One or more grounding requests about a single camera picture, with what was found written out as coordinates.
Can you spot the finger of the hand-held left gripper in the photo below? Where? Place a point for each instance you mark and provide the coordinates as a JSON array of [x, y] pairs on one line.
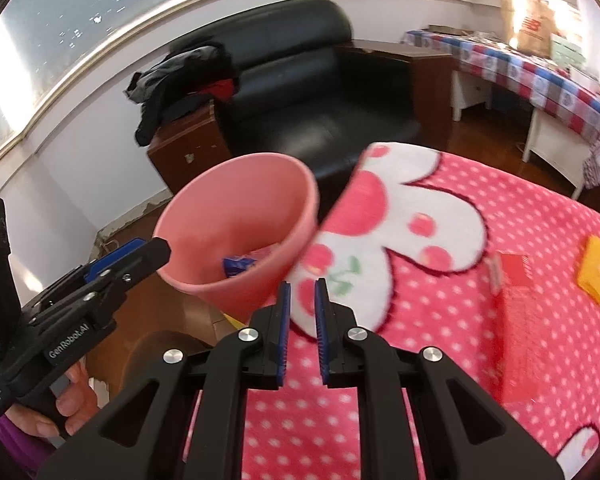
[[140, 262], [112, 257]]

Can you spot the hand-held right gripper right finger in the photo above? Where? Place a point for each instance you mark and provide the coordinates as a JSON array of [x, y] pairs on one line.
[[322, 330]]

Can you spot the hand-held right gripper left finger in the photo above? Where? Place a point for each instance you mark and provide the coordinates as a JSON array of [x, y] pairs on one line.
[[284, 330]]

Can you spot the blue carton box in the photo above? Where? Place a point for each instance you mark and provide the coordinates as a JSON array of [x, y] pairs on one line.
[[237, 265]]

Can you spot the pink plastic bucket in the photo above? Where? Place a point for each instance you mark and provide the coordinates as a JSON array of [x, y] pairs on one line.
[[230, 210]]

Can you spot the person's left forearm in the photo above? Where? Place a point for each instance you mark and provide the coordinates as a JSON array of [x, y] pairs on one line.
[[15, 445]]

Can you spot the person's left hand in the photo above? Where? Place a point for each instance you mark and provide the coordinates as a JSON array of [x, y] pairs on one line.
[[72, 395]]

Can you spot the yellow plastic item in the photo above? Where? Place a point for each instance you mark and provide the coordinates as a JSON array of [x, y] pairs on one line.
[[235, 321]]

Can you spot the wooden cabinet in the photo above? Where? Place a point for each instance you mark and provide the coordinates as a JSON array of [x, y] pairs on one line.
[[190, 150]]

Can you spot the dark clothes pile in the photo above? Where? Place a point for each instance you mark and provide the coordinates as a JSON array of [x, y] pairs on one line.
[[180, 80]]

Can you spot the large red plastic packet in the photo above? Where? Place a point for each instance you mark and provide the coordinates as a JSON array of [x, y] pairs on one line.
[[517, 320]]

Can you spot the black leather sofa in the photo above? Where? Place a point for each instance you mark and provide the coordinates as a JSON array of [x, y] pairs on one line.
[[305, 85]]

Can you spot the pink printed blanket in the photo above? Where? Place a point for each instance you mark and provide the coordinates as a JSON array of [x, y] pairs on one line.
[[530, 200]]

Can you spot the dark wooden side table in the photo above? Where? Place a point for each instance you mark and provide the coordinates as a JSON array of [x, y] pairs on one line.
[[430, 90]]

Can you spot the yellow foam net sleeve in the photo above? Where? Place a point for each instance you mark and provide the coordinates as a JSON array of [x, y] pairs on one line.
[[595, 270]]

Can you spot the white table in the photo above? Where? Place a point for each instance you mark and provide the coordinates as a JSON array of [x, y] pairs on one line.
[[545, 140]]

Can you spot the flat brown box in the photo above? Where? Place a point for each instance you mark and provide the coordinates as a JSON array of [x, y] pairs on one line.
[[442, 30]]

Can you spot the checkered cloth table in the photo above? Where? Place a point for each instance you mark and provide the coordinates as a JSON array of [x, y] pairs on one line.
[[530, 80]]

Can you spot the brown paper shopping bag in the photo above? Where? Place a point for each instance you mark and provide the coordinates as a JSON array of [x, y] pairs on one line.
[[530, 25]]

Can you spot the green box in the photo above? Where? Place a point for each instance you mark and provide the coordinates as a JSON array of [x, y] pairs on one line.
[[567, 52]]

